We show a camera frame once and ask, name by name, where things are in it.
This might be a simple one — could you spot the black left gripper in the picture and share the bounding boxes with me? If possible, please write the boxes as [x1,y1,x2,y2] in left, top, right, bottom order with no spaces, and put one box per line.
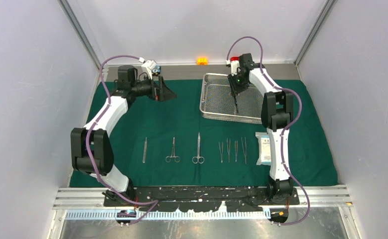
[131,73,176,102]

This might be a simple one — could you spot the small steel scissors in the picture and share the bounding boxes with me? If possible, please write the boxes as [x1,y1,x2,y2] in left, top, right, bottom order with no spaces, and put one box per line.
[233,96,239,115]

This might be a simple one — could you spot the metal mesh instrument tray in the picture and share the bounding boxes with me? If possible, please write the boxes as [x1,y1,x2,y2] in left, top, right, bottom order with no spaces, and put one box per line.
[200,73,263,124]

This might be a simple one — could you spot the green surgical drape cloth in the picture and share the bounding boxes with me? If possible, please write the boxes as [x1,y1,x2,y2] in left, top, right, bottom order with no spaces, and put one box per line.
[70,78,339,188]

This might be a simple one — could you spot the long steel probe rod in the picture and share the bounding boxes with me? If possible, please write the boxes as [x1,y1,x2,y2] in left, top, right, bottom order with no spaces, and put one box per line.
[142,137,148,163]

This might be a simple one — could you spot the white sterile packet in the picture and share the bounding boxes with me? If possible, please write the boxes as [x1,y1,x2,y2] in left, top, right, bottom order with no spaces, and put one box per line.
[255,132,271,166]

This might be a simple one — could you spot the steel needle holder clamp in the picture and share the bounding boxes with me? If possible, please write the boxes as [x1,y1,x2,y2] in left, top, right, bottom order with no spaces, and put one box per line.
[234,140,239,162]

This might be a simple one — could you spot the steel ring-handled hemostat clamp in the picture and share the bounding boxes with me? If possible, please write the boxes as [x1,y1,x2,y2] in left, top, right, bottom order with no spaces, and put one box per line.
[165,137,180,163]

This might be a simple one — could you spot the steel surgical forceps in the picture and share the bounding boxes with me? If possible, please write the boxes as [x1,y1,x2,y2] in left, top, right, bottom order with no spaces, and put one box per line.
[218,142,224,163]

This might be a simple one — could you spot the steel ring-handled scissors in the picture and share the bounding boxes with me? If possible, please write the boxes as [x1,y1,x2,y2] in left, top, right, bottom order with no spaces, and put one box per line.
[192,133,205,164]

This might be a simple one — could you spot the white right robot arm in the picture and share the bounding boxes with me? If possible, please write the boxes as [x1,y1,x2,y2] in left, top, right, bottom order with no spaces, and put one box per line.
[226,53,294,205]

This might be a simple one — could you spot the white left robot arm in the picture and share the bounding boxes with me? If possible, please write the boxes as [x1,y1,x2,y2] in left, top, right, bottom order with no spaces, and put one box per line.
[70,62,176,206]

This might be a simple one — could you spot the blue owl toy block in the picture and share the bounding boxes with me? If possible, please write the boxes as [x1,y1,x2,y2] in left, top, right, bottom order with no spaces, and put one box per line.
[152,65,161,76]

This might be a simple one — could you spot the yellow toy block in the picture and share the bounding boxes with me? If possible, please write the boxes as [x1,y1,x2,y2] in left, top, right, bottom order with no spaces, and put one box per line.
[196,57,208,65]

